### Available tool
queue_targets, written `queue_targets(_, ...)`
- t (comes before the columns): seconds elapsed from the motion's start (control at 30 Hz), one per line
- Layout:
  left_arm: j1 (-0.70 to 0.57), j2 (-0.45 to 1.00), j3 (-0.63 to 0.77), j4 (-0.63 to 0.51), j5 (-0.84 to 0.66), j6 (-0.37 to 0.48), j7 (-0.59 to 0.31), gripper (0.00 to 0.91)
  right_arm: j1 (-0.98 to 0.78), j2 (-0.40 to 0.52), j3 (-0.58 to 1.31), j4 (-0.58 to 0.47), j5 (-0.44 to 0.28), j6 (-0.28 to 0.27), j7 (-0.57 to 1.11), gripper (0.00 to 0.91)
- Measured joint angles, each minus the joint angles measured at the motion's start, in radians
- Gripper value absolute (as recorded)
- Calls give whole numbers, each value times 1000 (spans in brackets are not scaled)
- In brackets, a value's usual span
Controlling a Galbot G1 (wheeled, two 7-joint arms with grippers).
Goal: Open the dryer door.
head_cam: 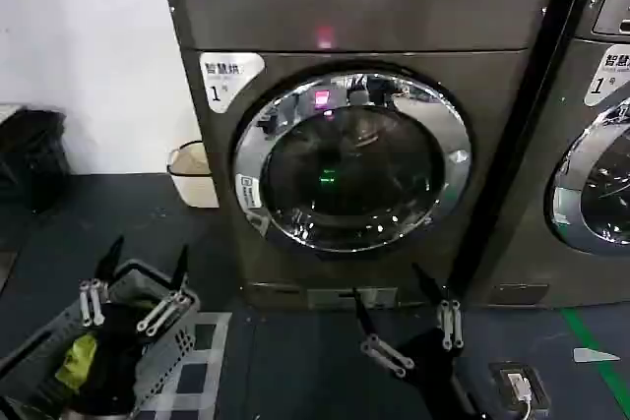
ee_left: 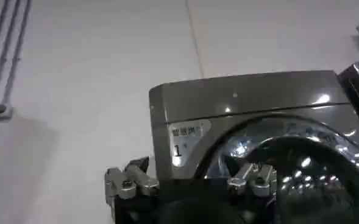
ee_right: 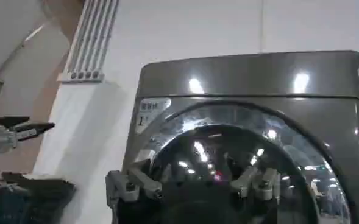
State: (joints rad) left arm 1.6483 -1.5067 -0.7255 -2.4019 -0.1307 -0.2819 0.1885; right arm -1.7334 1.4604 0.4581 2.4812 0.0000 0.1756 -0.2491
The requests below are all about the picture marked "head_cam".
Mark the black garment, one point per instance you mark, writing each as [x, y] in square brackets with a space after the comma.
[115, 314]

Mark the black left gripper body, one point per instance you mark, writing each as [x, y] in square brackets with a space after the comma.
[118, 366]

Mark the white arrow floor sticker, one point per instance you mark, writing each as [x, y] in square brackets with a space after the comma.
[590, 354]

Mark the grey plastic laundry basket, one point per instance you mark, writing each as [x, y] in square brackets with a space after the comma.
[167, 356]

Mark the black floor socket box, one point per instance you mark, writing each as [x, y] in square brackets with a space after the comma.
[539, 385]

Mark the grey dryer with label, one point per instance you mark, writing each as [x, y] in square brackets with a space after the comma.
[374, 12]
[566, 267]

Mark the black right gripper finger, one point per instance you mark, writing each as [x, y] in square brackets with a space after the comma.
[451, 324]
[386, 356]

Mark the yellow-green garment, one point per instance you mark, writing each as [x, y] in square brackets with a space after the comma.
[76, 358]

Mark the white waste bin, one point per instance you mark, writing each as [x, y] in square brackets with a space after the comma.
[194, 179]

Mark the round glass dryer door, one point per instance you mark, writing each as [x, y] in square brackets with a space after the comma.
[354, 169]
[603, 184]

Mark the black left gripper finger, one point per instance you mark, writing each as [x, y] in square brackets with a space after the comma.
[93, 299]
[165, 311]

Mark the checkered floor mat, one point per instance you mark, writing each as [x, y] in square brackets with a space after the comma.
[202, 380]

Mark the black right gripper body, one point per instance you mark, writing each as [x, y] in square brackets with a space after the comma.
[433, 380]

